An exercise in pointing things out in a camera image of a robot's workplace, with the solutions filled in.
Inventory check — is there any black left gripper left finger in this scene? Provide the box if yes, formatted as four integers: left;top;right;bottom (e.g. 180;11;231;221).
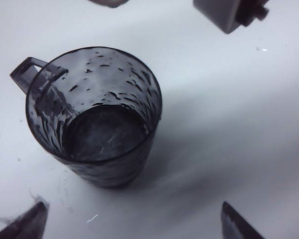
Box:
0;201;49;239

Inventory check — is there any grey transparent plastic cup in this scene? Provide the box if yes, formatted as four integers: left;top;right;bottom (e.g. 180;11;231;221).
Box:
9;46;163;189

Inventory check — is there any dark grey rounded object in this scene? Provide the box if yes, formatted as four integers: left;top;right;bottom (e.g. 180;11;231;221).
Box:
88;0;131;8

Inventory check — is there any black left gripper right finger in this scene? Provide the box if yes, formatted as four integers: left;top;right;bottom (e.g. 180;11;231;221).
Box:
220;201;265;239

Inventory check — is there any grey block with black connector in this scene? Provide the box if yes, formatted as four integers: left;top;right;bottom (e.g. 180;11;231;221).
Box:
192;0;270;35

